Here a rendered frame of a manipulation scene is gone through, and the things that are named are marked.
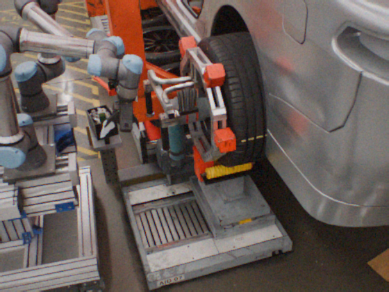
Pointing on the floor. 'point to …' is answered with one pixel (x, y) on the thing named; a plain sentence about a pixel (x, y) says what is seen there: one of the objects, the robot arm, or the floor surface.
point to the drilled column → (110, 165)
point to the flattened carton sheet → (381, 264)
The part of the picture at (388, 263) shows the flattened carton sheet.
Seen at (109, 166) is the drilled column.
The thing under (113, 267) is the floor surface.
